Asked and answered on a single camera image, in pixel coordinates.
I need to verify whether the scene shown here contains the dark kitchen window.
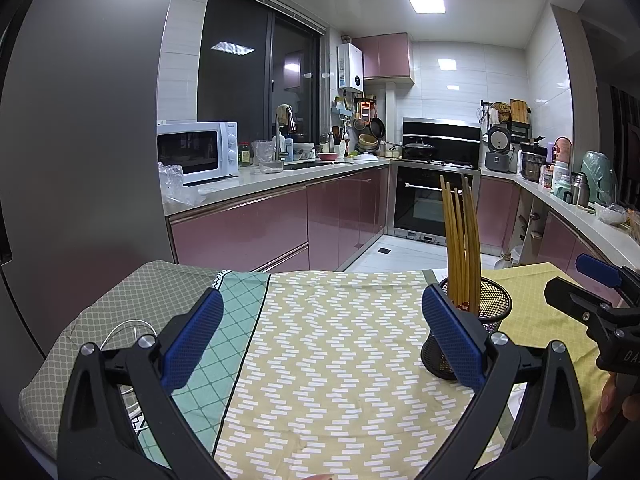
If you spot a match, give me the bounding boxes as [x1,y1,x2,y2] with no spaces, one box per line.
[196,0,323,161]

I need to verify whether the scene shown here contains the grey rice cooker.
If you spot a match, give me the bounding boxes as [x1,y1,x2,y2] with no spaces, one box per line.
[482,126,518,173]

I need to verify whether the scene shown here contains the black range hood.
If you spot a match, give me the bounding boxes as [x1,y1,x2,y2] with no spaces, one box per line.
[401,117,482,166]

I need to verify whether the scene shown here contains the bundle of wooden chopsticks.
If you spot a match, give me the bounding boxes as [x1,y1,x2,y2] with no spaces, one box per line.
[440,175,483,311]

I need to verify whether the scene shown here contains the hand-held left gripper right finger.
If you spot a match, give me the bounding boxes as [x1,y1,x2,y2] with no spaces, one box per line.
[417,284,592,480]

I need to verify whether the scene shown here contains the built-in black oven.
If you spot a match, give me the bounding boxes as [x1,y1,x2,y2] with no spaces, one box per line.
[387,162,481,246]

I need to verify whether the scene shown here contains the steel kitchen faucet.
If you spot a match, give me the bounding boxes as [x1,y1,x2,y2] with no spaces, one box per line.
[274,110,298,161]

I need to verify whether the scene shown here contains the steel thermos bottle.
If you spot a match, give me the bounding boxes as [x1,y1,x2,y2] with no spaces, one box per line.
[572,172,590,207]

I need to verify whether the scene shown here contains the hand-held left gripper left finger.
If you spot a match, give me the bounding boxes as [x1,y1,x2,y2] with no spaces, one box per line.
[56,287,231,480]

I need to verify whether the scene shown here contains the black wok with lid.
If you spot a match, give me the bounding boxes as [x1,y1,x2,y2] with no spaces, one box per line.
[401,141,437,160]

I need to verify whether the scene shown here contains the white bowl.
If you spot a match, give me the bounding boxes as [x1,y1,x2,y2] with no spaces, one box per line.
[594,204,626,225]

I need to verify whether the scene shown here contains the clear crumpled plastic bag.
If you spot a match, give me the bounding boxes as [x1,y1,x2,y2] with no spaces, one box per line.
[159,162,206,206]

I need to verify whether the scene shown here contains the white wall water heater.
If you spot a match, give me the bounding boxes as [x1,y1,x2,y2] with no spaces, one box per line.
[337,43,365,93]

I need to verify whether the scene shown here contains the grey refrigerator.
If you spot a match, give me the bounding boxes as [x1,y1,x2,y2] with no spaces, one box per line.
[0,0,186,361]

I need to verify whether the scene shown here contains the green plastic bag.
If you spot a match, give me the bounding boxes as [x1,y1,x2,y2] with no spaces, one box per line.
[580,151,618,206]

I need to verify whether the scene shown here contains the steel pot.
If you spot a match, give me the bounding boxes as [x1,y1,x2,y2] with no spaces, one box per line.
[520,142,548,181]

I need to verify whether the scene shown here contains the white microwave oven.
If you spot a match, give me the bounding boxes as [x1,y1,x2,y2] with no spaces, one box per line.
[157,121,240,186]

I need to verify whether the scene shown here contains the pink lower kitchen cabinets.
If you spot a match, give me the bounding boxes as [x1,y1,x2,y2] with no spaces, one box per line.
[475,177,621,286]
[167,165,391,272]

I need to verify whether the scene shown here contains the black mesh utensil holder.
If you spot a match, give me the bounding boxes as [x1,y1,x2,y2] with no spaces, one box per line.
[421,276,513,381]

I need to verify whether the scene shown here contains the patterned patchwork tablecloth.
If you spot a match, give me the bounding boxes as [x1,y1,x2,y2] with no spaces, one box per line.
[19,260,616,480]

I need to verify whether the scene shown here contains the person's right hand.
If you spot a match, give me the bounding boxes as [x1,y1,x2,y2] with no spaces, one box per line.
[592,375,627,438]

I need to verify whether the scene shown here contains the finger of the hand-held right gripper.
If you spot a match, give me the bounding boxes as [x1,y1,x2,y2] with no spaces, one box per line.
[575,254,640,307]
[544,276,627,332]

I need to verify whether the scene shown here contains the pink water jug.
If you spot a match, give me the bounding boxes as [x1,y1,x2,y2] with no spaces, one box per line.
[552,136,573,166]

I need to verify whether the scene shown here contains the white wired earphones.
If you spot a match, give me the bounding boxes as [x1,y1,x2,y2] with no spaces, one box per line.
[100,320,156,423]

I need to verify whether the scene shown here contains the pink upper wall cabinet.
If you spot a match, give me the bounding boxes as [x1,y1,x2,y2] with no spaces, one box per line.
[352,33,416,85]

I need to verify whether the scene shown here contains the clear glass container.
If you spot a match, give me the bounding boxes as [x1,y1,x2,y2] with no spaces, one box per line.
[252,140,286,175]

